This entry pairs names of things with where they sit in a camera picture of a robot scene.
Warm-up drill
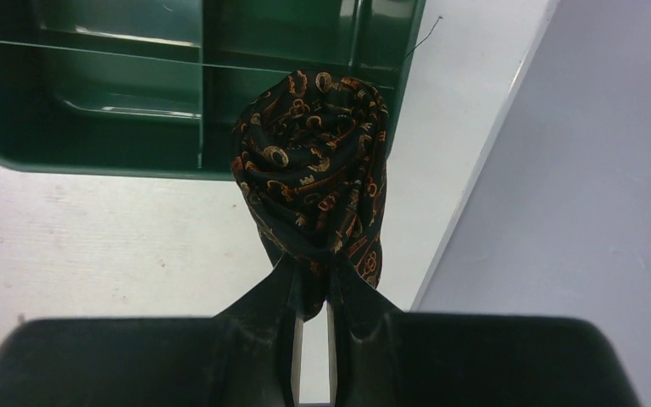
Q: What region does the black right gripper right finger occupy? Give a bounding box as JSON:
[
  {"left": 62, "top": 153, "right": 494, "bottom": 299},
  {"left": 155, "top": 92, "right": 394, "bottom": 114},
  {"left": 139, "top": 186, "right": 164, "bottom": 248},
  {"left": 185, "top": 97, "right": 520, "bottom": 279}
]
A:
[{"left": 328, "top": 265, "right": 640, "bottom": 406}]

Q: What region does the dark patterned necktie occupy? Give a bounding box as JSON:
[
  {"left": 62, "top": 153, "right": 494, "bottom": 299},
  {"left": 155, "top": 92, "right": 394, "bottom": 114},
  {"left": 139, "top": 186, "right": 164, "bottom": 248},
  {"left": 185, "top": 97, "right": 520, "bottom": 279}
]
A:
[{"left": 231, "top": 70, "right": 389, "bottom": 320}]

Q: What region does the green divided plastic tray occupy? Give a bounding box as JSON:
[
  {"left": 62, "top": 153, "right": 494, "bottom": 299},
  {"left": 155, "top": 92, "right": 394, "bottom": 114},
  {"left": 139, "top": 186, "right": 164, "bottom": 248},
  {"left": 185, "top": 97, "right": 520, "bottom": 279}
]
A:
[{"left": 0, "top": 0, "right": 425, "bottom": 180}]

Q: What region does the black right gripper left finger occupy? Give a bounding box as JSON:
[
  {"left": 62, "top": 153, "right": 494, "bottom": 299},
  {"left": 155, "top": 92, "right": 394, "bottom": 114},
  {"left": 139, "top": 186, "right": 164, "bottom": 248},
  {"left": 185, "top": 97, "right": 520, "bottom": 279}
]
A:
[{"left": 0, "top": 256, "right": 303, "bottom": 406}]

